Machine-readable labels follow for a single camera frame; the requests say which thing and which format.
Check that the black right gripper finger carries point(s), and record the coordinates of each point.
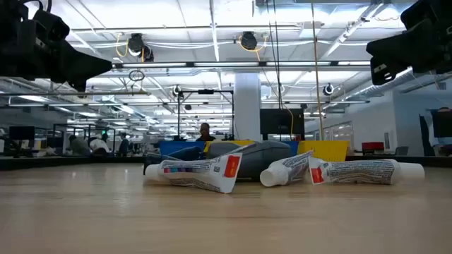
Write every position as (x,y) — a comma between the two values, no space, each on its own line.
(388,46)
(383,72)

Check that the white travel toothpaste tube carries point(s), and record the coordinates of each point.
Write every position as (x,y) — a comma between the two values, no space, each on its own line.
(282,171)
(360,171)
(197,169)

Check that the person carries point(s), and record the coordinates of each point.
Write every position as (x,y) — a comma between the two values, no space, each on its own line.
(123,145)
(205,133)
(99,145)
(79,145)

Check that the red box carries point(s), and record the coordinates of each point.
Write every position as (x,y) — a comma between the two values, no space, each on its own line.
(372,146)

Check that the black desk monitor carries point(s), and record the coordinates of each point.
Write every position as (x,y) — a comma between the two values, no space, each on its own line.
(21,133)

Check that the yellow slotted plastic basket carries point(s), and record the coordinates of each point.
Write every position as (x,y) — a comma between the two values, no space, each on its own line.
(247,142)
(328,150)

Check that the blue slotted plastic basket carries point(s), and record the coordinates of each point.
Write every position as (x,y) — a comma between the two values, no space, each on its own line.
(295,146)
(173,146)

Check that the long ceiling light bar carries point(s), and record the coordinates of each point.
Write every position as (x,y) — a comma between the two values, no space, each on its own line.
(226,64)

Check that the white building column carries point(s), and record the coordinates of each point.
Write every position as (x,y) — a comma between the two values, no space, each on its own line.
(247,106)

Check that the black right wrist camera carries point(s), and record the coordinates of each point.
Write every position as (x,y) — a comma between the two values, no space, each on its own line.
(420,12)

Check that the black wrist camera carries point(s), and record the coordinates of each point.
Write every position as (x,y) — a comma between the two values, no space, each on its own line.
(420,12)
(51,24)

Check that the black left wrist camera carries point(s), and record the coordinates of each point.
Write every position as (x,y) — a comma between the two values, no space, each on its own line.
(51,24)

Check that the black metal rig frame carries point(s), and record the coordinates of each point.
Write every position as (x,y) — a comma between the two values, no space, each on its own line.
(53,162)

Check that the black tall stand frame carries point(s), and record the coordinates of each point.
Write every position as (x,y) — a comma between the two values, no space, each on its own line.
(178,116)

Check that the large black wall screen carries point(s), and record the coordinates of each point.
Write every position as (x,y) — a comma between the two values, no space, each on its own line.
(282,121)

